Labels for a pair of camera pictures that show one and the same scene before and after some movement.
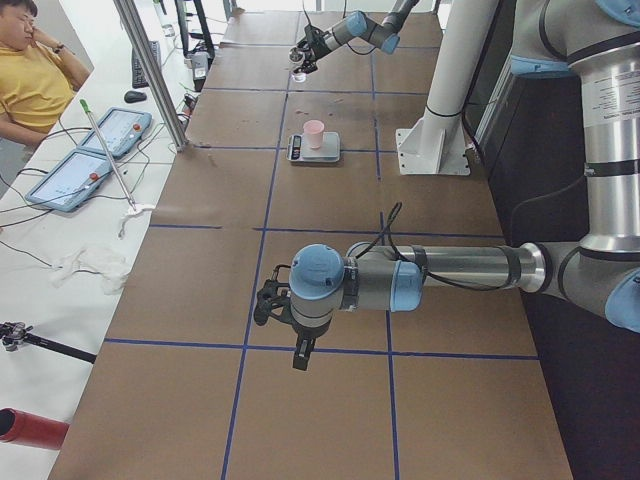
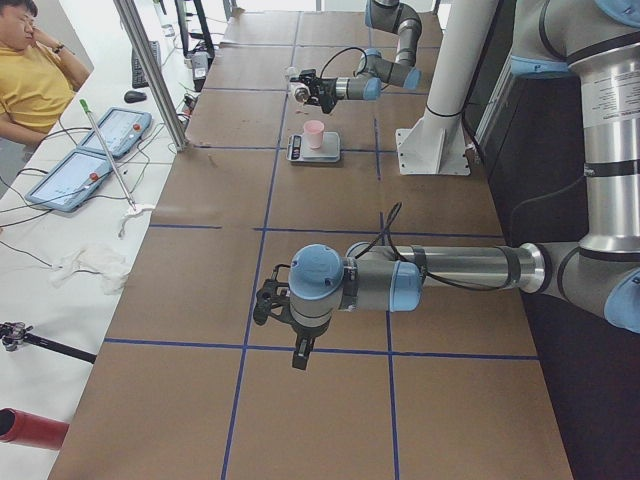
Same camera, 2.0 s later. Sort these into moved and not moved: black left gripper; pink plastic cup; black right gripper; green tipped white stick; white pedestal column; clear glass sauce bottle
Moved: black right gripper; clear glass sauce bottle
Not moved: pink plastic cup; black left gripper; green tipped white stick; white pedestal column
